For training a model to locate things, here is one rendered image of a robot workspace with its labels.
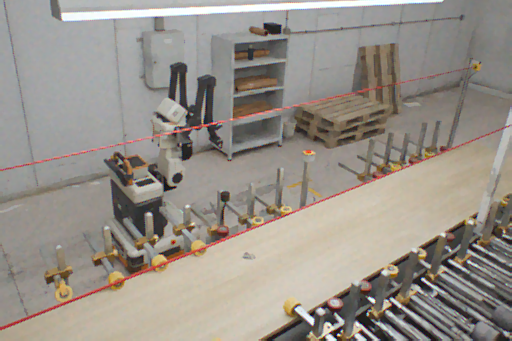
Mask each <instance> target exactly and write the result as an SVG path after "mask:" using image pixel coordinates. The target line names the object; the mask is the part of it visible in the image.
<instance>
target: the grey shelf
mask: <svg viewBox="0 0 512 341"><path fill-rule="evenodd" d="M265 42H266V45H265ZM249 44H253V45H254V50H255V49H261V48H265V49H268V50H270V54H269V55H265V56H258V57H253V60H248V58H244V59H237V60H234V58H235V51H241V50H248V48H249ZM289 50H290V36H288V35H285V34H282V33H281V34H279V35H270V34H269V35H268V36H260V35H257V34H255V33H251V32H250V31H246V32H236V33H226V34H216V35H212V68H211V75H212V76H215V77H216V86H215V87H214V95H213V111H212V116H213V123H214V122H215V121H216V120H218V121H220V122H221V121H225V120H228V119H232V114H233V106H236V105H241V104H250V103H255V102H260V101H262V99H263V101H265V102H266V105H267V104H271V105H272V109H270V110H275V109H280V110H276V111H273V112H269V113H265V114H259V113H256V114H257V115H254V116H250V117H246V118H242V119H236V118H235V120H231V121H227V122H223V123H221V124H222V127H221V129H218V130H217V131H216V130H215V131H216V134H217V136H219V137H220V138H221V140H222V141H223V144H222V149H220V148H219V147H217V146H216V144H213V143H212V142H211V150H214V149H215V148H214V146H215V147H216V148H217V149H220V150H221V151H222V152H224V153H226V154H227V153H229V154H228V155H227V161H231V156H230V155H231V153H235V152H238V151H241V150H243V149H250V148H254V147H257V146H260V145H263V144H270V143H272V142H275V141H279V140H280V144H278V147H282V145H281V142H282V132H283V121H284V111H285V109H282V108H285V91H286V80H287V70H288V60H289ZM230 54H231V56H230ZM268 64H269V65H268ZM264 70H265V73H264ZM255 75H265V76H268V75H269V76H270V78H274V77H276V78H277V85H276V86H272V87H266V88H261V89H256V90H246V91H241V92H236V90H233V86H234V79H237V78H243V77H249V76H255ZM229 87H230V88H231V89H230V90H229ZM266 91H267V92H266ZM270 110H267V111H270ZM260 127H261V129H260ZM221 140H218V141H217V143H218V142H219V141H221Z"/></svg>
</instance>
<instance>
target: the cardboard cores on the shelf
mask: <svg viewBox="0 0 512 341"><path fill-rule="evenodd" d="M269 54H270V51H269V50H268V49H265V48H261V49H255V50H254V52H253V57H258V56H265V55H269ZM244 58H248V50H241V51H235V58H234V60H237V59H244ZM276 85H277V78H276V77H274V78H270V76H269V75H268V76H265V75H255V76H249V77H243V78H237V79H234V86H233V90H236V92H241V91H246V90H256V89H261V88H266V87H272V86H276ZM270 109H272V105H271V104H267V105H266V102H265V101H260V102H255V103H250V104H241V105H236V106H233V114H232V119H235V118H238V117H242V116H246V115H249V114H256V113H260V112H264V111H267V110H270Z"/></svg>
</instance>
